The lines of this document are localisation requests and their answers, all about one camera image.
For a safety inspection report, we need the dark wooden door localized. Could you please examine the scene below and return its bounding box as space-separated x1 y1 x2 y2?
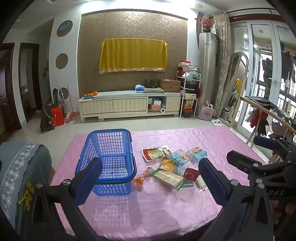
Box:
0 43 21 139

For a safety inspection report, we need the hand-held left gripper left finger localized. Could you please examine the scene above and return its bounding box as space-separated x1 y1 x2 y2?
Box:
20 157 103 241

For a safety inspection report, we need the sliding glass door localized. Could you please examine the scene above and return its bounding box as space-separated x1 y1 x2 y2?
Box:
231 21 296 139

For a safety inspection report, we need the beige biscuit pack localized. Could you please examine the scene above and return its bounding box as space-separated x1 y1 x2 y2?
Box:
150 169 189 191

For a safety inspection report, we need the wooden drying rack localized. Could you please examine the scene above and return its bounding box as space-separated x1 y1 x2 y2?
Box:
240 96 296 163

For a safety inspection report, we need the standing air conditioner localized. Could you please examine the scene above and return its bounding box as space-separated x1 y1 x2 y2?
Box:
199 32 218 114

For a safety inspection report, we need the yellow hanging cloth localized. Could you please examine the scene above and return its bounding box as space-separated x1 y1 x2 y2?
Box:
99 38 168 75

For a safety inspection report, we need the white TV cabinet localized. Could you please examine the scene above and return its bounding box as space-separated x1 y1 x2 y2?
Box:
77 90 182 123

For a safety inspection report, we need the red yellow large snack packet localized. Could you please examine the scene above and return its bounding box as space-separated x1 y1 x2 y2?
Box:
142 146 173 162

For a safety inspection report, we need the red white carton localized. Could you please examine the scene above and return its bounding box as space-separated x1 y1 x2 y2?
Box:
178 61 192 72

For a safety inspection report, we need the pink bag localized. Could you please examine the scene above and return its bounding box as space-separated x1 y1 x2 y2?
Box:
198 102 215 121

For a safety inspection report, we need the dark wooden doorway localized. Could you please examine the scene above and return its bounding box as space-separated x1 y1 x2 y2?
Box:
18 43 43 122

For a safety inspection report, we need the broom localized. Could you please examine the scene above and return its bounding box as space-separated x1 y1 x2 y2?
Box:
65 84 77 123

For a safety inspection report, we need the white shelf rack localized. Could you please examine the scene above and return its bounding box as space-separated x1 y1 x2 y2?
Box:
177 71 201 118

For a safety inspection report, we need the black bag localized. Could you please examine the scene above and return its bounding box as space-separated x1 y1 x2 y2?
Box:
40 102 56 133

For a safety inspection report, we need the red bag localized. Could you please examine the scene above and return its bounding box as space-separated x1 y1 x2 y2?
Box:
51 104 65 127

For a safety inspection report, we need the blue plastic basket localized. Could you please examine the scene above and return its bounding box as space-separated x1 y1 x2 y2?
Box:
75 129 137 196

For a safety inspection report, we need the round wall panel blue dish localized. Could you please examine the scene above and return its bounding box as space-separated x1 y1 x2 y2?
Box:
57 20 73 37

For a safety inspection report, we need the standing mirror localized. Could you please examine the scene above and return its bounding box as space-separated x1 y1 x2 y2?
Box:
228 52 249 123

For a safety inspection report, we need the cardboard box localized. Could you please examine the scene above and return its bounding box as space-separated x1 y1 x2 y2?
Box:
159 79 181 93

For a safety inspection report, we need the pink tablecloth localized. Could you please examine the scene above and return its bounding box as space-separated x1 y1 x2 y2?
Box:
50 126 266 241

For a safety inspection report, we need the beige patterned curtain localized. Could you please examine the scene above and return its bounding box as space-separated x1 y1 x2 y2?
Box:
213 10 232 118

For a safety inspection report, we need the vase of red flowers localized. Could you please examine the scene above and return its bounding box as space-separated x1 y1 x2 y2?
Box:
199 17 216 33

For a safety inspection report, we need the grey lace chair cover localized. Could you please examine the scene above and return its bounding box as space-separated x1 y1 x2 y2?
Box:
0 141 52 230

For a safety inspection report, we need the orange sausage snack packet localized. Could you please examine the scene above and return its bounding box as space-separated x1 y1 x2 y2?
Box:
132 167 155 188

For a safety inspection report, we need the person's right hand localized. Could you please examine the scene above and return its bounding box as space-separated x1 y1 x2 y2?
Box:
269 200 296 225

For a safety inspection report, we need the white strip snack packet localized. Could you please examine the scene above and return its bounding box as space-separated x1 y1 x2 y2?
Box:
195 176 207 192

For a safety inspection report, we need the white pole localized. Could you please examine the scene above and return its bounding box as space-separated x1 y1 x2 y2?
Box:
58 85 67 112

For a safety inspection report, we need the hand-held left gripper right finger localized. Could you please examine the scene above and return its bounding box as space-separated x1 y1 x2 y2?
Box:
198 158 275 241

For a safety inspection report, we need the dark cloth with yellow print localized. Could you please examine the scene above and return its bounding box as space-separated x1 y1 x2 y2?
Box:
17 176 40 223

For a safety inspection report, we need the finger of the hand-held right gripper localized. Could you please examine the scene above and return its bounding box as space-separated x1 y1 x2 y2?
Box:
226 150 295 181
253 136 296 161

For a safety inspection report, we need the red crisp snack packet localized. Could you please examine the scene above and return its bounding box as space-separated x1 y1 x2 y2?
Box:
183 168 201 181

